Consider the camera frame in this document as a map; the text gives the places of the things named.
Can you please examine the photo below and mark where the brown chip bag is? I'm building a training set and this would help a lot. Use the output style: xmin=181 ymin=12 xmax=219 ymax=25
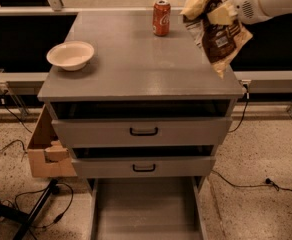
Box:
xmin=181 ymin=0 xmax=253 ymax=78

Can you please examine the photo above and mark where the metal rail bracket left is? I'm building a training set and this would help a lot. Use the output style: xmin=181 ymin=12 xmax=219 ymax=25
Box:
xmin=0 ymin=80 xmax=29 ymax=121

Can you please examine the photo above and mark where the cardboard box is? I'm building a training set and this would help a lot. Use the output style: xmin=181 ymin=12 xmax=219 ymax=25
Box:
xmin=27 ymin=107 xmax=76 ymax=178

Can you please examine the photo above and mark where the black tripod stand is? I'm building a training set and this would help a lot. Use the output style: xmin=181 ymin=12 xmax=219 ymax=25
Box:
xmin=0 ymin=179 xmax=58 ymax=240

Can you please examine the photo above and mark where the black drawer handle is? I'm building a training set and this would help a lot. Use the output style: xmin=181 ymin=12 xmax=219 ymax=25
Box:
xmin=132 ymin=164 xmax=156 ymax=173
xmin=129 ymin=127 xmax=159 ymax=137

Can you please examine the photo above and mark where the black floor cable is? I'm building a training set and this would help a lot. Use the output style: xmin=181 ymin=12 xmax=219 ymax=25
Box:
xmin=211 ymin=169 xmax=292 ymax=195
xmin=0 ymin=180 xmax=74 ymax=231

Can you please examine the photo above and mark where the black floor cable right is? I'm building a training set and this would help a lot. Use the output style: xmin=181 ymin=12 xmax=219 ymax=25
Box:
xmin=211 ymin=169 xmax=292 ymax=195

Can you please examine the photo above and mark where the black floor cable left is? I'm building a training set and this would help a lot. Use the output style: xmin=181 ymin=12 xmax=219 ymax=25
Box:
xmin=0 ymin=180 xmax=74 ymax=231

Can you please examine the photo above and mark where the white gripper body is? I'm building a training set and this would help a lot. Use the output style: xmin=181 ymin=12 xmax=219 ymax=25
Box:
xmin=233 ymin=0 xmax=271 ymax=25

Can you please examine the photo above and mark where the grey bottom drawer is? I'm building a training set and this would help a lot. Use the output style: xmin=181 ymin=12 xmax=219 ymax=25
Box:
xmin=88 ymin=177 xmax=208 ymax=240

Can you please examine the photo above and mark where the black middle drawer handle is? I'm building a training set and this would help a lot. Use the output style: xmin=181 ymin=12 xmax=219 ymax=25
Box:
xmin=132 ymin=164 xmax=156 ymax=173

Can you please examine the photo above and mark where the grey middle drawer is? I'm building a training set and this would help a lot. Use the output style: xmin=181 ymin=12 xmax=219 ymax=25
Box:
xmin=73 ymin=146 xmax=216 ymax=178

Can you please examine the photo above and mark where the black cabinet power cable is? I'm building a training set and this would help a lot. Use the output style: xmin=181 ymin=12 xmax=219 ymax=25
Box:
xmin=227 ymin=83 xmax=250 ymax=134

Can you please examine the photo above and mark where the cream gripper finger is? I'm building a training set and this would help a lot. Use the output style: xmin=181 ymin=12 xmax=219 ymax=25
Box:
xmin=207 ymin=2 xmax=238 ymax=25

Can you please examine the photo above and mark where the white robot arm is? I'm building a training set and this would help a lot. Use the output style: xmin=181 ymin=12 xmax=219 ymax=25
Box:
xmin=207 ymin=0 xmax=292 ymax=25

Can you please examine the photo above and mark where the grey drawer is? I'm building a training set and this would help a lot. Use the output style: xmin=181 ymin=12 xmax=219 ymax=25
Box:
xmin=52 ymin=100 xmax=231 ymax=148
xmin=73 ymin=146 xmax=216 ymax=178
xmin=88 ymin=177 xmax=208 ymax=240

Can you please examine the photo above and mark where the grey top drawer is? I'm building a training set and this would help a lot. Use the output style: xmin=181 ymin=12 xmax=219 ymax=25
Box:
xmin=52 ymin=100 xmax=231 ymax=148

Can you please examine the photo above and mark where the grey drawer cabinet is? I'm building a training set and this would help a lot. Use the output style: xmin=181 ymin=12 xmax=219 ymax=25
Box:
xmin=37 ymin=9 xmax=246 ymax=185

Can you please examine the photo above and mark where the black top drawer handle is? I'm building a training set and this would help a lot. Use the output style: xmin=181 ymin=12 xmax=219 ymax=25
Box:
xmin=129 ymin=127 xmax=159 ymax=137

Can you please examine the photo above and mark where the orange soda can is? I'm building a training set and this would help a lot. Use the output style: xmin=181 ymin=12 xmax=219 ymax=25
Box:
xmin=153 ymin=0 xmax=171 ymax=36

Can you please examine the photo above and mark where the white paper bowl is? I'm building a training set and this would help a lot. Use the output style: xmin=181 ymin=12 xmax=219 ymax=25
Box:
xmin=46 ymin=41 xmax=95 ymax=71

